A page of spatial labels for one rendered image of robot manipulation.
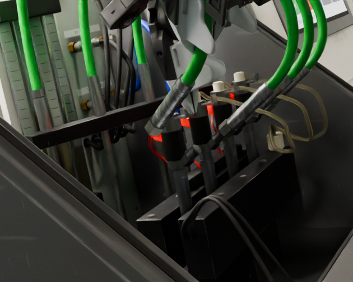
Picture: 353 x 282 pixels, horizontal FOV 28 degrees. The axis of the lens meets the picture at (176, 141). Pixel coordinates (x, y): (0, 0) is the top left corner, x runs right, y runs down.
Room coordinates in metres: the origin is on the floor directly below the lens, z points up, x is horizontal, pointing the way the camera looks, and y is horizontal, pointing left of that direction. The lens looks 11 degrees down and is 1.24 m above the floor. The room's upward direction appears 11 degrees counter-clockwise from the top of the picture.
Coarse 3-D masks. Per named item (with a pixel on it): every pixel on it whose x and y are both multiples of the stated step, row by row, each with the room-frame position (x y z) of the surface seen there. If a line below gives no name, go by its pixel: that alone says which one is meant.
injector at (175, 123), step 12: (168, 132) 0.87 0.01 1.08; (180, 132) 0.88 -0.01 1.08; (168, 144) 0.88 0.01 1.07; (180, 144) 0.88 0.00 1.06; (168, 156) 0.88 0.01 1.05; (180, 156) 0.87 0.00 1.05; (192, 156) 0.87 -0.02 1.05; (180, 168) 0.88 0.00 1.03; (180, 180) 0.88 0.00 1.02; (180, 192) 0.88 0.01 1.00; (180, 204) 0.88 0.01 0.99; (192, 204) 0.88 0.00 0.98
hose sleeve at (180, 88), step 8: (176, 80) 0.74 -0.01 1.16; (176, 88) 0.73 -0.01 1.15; (184, 88) 0.72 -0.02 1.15; (168, 96) 0.74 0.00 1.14; (176, 96) 0.73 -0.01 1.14; (184, 96) 0.74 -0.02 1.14; (168, 104) 0.75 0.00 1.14; (176, 104) 0.74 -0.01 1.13; (160, 112) 0.76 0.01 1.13; (168, 112) 0.75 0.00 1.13; (152, 120) 0.77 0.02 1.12; (160, 120) 0.76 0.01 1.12; (168, 120) 0.77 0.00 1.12
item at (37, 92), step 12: (24, 0) 0.97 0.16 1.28; (204, 0) 0.68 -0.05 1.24; (24, 12) 0.97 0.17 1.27; (24, 24) 0.97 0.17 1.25; (24, 36) 0.98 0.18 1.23; (24, 48) 0.98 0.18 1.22; (192, 60) 0.71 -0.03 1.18; (204, 60) 0.70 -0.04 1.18; (36, 72) 0.98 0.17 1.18; (192, 72) 0.71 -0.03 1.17; (36, 84) 0.98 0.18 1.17; (36, 96) 0.98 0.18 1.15
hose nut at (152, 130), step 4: (148, 124) 0.78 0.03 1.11; (152, 124) 0.77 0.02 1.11; (148, 128) 0.78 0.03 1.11; (152, 128) 0.77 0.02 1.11; (156, 128) 0.77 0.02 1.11; (160, 128) 0.77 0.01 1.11; (148, 132) 0.78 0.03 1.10; (152, 132) 0.78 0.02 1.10; (156, 132) 0.78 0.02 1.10; (160, 132) 0.78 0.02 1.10; (156, 136) 0.78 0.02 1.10
